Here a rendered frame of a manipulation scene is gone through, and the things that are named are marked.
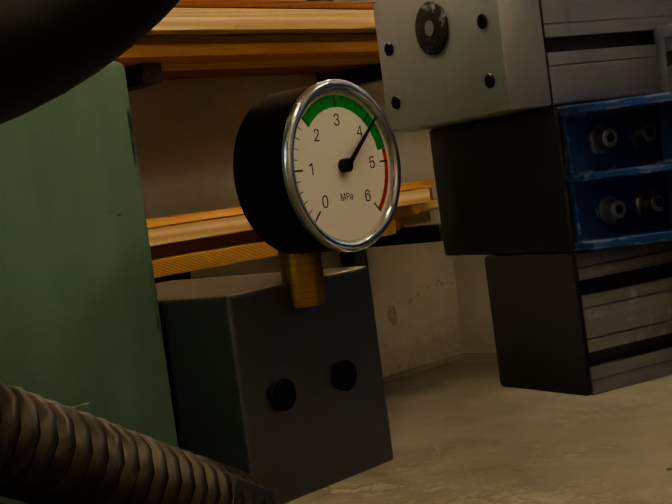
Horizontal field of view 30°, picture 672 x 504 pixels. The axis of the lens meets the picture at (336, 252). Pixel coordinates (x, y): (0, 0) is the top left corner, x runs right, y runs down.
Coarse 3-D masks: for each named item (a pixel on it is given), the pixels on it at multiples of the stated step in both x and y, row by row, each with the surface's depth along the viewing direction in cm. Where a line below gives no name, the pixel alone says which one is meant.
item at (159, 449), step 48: (0, 384) 28; (0, 432) 27; (48, 432) 28; (96, 432) 30; (0, 480) 27; (48, 480) 28; (96, 480) 30; (144, 480) 31; (192, 480) 33; (240, 480) 35
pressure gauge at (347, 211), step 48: (288, 96) 45; (336, 96) 45; (240, 144) 45; (288, 144) 43; (336, 144) 45; (384, 144) 47; (240, 192) 45; (288, 192) 43; (336, 192) 45; (384, 192) 47; (288, 240) 45; (336, 240) 44
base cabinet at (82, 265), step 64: (0, 128) 42; (64, 128) 44; (128, 128) 46; (0, 192) 42; (64, 192) 44; (128, 192) 46; (0, 256) 42; (64, 256) 44; (128, 256) 46; (0, 320) 41; (64, 320) 43; (128, 320) 45; (64, 384) 43; (128, 384) 45
